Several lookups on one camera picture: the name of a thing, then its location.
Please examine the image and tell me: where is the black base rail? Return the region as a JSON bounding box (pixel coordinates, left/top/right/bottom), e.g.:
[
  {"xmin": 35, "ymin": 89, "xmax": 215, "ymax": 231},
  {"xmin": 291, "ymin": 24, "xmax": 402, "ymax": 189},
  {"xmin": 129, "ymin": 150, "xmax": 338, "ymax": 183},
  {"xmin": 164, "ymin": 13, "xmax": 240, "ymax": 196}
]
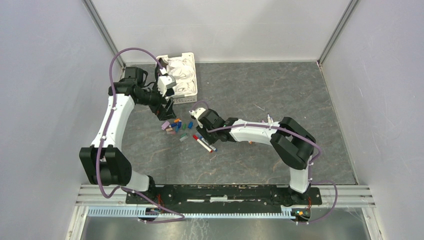
[{"xmin": 146, "ymin": 184, "xmax": 323, "ymax": 215}]

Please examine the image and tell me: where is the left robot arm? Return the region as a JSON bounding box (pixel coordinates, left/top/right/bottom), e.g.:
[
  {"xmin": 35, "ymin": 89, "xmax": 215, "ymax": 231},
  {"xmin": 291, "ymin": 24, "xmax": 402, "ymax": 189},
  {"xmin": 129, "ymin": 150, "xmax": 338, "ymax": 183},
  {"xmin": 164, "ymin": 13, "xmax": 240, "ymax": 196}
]
[{"xmin": 79, "ymin": 66, "xmax": 176, "ymax": 204}]

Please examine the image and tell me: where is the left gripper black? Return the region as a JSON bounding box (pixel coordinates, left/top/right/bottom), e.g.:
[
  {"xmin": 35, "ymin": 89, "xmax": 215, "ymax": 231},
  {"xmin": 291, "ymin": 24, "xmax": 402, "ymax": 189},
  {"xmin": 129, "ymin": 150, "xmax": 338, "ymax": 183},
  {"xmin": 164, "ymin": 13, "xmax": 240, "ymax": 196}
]
[{"xmin": 136, "ymin": 81, "xmax": 176, "ymax": 121}]

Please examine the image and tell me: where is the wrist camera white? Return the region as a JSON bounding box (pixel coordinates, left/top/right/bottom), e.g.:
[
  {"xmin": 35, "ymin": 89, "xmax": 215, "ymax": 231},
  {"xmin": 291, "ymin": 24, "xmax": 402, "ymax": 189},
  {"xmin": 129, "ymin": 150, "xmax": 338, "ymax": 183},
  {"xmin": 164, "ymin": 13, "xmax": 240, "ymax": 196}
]
[
  {"xmin": 157, "ymin": 75, "xmax": 177, "ymax": 97},
  {"xmin": 189, "ymin": 107, "xmax": 208, "ymax": 120}
]

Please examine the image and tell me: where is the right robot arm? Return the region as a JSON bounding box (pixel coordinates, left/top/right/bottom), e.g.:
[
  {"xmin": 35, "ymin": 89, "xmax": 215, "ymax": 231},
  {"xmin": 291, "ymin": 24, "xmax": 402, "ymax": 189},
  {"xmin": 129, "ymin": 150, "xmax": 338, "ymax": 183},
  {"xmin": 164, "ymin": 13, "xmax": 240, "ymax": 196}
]
[{"xmin": 189, "ymin": 107, "xmax": 322, "ymax": 204}]

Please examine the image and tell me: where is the red cap marker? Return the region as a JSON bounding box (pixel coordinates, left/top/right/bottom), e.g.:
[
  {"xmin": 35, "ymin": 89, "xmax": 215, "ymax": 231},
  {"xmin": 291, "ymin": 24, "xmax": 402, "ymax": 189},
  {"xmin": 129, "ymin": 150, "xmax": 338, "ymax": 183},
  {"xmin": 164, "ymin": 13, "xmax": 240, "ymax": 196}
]
[{"xmin": 192, "ymin": 135, "xmax": 214, "ymax": 153}]

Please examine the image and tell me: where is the clear pen cap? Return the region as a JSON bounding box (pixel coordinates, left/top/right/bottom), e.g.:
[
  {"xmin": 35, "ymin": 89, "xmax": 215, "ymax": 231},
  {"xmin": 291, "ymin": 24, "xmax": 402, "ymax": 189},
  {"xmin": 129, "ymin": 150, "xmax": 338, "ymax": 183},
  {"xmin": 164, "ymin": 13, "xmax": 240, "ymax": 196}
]
[{"xmin": 179, "ymin": 135, "xmax": 188, "ymax": 142}]

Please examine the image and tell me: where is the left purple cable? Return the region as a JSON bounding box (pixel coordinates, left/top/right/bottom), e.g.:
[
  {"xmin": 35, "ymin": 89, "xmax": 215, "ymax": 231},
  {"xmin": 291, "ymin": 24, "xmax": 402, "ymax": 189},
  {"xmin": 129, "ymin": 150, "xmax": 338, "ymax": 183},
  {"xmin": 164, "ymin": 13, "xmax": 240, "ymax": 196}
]
[{"xmin": 95, "ymin": 47, "xmax": 186, "ymax": 224}]

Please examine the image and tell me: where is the cable duct comb strip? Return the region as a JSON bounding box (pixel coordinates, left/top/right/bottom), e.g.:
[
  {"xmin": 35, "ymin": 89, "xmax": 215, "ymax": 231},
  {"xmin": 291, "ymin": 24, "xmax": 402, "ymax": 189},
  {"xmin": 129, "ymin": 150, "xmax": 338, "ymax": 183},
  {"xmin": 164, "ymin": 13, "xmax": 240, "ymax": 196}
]
[{"xmin": 86, "ymin": 206, "xmax": 294, "ymax": 220}]

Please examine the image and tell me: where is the pink highlighter cap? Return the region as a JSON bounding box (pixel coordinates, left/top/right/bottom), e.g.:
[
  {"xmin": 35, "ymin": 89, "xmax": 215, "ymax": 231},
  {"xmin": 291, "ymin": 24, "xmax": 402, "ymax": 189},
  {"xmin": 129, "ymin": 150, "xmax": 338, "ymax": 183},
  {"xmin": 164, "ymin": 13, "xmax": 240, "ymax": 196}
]
[{"xmin": 162, "ymin": 121, "xmax": 171, "ymax": 130}]

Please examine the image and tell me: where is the white plastic basket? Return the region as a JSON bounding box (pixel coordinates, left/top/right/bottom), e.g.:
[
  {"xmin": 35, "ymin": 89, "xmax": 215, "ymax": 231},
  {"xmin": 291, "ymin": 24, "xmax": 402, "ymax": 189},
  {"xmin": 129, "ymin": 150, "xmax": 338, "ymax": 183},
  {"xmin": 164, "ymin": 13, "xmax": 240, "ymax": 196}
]
[{"xmin": 156, "ymin": 52, "xmax": 198, "ymax": 105}]

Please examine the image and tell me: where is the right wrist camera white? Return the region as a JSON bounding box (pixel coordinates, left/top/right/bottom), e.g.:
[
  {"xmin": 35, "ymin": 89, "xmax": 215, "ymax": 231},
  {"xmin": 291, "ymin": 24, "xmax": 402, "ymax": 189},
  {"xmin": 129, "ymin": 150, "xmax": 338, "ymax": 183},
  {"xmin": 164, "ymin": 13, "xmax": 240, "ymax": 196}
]
[{"xmin": 189, "ymin": 107, "xmax": 208, "ymax": 120}]

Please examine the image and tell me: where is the purple cable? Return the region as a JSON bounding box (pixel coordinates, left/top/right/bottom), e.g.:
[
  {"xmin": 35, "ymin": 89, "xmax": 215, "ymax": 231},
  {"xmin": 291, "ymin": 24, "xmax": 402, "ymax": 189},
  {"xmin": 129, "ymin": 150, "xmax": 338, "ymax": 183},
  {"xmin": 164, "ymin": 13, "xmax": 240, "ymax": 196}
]
[
  {"xmin": 95, "ymin": 47, "xmax": 186, "ymax": 224},
  {"xmin": 192, "ymin": 100, "xmax": 339, "ymax": 225}
]

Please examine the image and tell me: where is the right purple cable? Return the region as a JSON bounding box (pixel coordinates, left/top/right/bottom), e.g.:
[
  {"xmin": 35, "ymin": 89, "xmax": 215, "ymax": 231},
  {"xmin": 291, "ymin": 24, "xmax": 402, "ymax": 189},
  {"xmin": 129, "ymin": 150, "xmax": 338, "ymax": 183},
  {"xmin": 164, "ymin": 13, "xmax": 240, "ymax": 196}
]
[{"xmin": 192, "ymin": 100, "xmax": 339, "ymax": 225}]

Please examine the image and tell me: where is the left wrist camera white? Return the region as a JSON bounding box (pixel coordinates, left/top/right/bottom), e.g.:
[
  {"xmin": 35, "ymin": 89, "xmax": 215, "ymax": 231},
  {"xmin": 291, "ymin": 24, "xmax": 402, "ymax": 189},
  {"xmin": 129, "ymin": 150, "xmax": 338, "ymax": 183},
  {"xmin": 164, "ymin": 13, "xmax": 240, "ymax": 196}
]
[{"xmin": 157, "ymin": 75, "xmax": 177, "ymax": 97}]

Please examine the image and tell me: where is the white crumpled cloth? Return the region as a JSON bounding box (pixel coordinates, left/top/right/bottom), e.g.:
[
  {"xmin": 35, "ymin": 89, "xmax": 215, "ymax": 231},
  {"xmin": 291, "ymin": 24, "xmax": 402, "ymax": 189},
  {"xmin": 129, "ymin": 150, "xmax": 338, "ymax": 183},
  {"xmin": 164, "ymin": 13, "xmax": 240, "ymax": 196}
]
[{"xmin": 162, "ymin": 56, "xmax": 196, "ymax": 95}]

